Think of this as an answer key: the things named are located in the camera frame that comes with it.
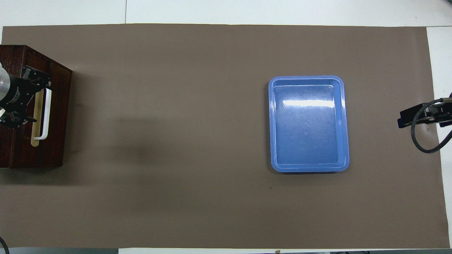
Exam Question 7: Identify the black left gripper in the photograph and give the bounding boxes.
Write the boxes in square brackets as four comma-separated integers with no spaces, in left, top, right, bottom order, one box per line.
[0,65,52,129]

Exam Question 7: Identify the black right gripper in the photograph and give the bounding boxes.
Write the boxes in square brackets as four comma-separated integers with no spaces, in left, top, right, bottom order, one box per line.
[397,92,452,129]

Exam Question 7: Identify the white drawer handle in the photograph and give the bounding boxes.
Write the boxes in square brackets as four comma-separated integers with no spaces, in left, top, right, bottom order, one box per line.
[34,88,52,141]

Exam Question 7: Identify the dark wooden drawer cabinet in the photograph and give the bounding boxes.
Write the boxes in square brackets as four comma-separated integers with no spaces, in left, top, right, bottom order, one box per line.
[0,44,73,169]

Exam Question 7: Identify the blue plastic tray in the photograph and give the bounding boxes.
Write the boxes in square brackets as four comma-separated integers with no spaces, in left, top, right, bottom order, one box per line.
[268,75,350,173]

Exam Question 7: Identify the brown paper table mat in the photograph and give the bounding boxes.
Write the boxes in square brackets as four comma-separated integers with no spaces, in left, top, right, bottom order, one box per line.
[0,24,450,249]

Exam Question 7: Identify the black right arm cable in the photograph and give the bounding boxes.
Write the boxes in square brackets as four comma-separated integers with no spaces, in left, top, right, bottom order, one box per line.
[411,98,452,154]

